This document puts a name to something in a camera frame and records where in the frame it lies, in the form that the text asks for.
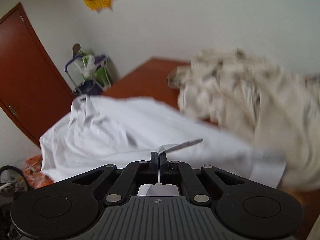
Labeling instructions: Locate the white wire rack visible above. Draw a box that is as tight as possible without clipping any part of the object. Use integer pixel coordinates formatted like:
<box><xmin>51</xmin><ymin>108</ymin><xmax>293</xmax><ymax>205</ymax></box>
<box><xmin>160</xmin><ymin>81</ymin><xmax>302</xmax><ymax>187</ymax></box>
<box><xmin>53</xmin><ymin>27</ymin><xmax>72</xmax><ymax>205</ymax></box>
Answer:
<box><xmin>82</xmin><ymin>54</ymin><xmax>112</xmax><ymax>91</ymax></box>

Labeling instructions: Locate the white shirt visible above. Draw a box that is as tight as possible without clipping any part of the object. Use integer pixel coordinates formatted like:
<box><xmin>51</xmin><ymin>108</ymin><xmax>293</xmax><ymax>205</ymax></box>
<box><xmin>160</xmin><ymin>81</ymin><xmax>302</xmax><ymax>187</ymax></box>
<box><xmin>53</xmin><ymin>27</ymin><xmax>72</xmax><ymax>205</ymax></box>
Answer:
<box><xmin>39</xmin><ymin>95</ymin><xmax>287</xmax><ymax>197</ymax></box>

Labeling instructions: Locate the green bag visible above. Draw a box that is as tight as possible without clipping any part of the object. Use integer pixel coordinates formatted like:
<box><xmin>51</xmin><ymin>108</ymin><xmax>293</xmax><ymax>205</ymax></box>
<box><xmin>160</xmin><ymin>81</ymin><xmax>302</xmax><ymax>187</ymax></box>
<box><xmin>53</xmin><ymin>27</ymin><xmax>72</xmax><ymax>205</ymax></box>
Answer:
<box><xmin>84</xmin><ymin>52</ymin><xmax>110</xmax><ymax>86</ymax></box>

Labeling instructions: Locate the white plastic bag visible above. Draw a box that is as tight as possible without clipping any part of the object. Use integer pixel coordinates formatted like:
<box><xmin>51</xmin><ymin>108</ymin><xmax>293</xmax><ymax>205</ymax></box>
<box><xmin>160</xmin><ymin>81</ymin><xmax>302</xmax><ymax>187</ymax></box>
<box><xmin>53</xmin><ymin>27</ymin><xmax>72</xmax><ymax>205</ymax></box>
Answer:
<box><xmin>75</xmin><ymin>54</ymin><xmax>97</xmax><ymax>78</ymax></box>

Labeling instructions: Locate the beige satin garment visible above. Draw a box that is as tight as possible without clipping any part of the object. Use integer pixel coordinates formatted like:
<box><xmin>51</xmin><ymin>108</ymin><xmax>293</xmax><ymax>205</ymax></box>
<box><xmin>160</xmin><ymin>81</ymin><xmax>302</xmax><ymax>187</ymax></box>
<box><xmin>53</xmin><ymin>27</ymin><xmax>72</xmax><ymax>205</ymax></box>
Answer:
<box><xmin>167</xmin><ymin>47</ymin><xmax>320</xmax><ymax>193</ymax></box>

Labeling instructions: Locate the brown wooden door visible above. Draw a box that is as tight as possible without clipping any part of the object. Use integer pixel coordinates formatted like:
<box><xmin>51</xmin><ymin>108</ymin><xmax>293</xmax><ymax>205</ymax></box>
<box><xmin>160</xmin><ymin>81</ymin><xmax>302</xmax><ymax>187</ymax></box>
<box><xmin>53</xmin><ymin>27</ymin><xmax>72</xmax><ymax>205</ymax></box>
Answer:
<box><xmin>0</xmin><ymin>2</ymin><xmax>75</xmax><ymax>148</ymax></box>

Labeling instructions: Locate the bag of oranges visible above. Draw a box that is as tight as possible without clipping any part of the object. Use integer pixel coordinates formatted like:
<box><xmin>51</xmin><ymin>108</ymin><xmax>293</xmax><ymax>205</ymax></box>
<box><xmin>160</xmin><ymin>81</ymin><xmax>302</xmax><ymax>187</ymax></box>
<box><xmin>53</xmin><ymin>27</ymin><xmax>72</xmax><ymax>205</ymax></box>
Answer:
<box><xmin>24</xmin><ymin>155</ymin><xmax>54</xmax><ymax>189</ymax></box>

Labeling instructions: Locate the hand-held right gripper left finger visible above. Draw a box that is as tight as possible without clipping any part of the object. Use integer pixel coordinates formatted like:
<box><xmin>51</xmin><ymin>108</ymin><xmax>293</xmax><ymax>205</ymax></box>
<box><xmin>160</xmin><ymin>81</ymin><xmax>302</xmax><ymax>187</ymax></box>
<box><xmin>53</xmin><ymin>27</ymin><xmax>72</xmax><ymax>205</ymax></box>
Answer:
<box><xmin>62</xmin><ymin>152</ymin><xmax>160</xmax><ymax>206</ymax></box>

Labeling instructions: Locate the shopping trolley with purple handle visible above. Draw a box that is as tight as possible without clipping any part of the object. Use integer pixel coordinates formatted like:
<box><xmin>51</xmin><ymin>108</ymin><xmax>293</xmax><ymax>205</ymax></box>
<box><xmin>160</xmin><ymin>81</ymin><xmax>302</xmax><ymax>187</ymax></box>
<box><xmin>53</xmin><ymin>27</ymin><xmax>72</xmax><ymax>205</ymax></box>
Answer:
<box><xmin>64</xmin><ymin>55</ymin><xmax>104</xmax><ymax>97</ymax></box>

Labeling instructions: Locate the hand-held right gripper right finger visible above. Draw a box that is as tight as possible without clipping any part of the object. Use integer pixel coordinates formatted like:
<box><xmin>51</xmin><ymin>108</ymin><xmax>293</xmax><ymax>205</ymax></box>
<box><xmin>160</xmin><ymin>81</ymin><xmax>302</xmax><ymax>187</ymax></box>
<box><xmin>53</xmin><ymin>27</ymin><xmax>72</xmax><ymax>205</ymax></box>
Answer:
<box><xmin>159</xmin><ymin>152</ymin><xmax>253</xmax><ymax>206</ymax></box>

